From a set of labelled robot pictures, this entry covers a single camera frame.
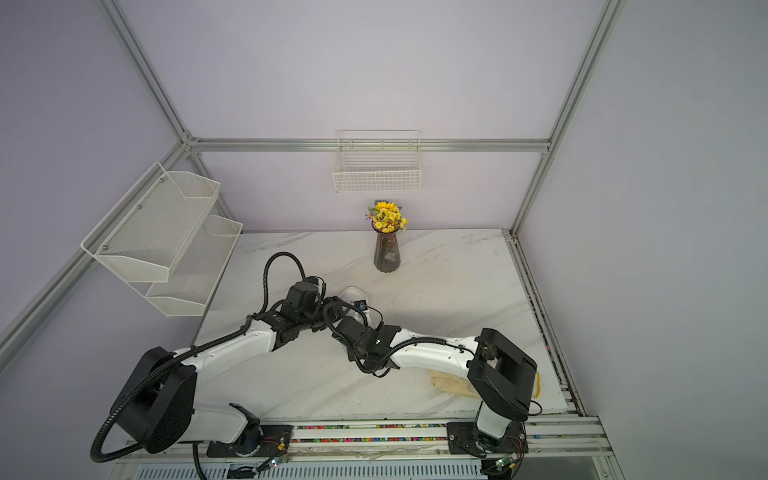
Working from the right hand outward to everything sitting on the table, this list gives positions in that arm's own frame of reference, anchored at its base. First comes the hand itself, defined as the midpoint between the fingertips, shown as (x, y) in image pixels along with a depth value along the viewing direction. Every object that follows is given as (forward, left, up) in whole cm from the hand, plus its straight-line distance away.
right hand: (362, 343), depth 85 cm
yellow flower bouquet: (+33, -8, +19) cm, 39 cm away
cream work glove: (-10, -25, -5) cm, 28 cm away
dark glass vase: (+30, -7, +3) cm, 32 cm away
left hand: (+8, +5, +4) cm, 11 cm away
